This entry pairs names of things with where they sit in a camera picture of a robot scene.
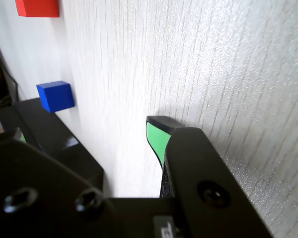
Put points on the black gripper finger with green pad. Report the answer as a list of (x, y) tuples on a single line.
[(201, 168)]

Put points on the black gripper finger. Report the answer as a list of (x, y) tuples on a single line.
[(39, 193)]

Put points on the red wooden cube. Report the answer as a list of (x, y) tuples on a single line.
[(37, 7)]

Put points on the blue wooden cube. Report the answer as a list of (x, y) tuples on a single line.
[(55, 96)]

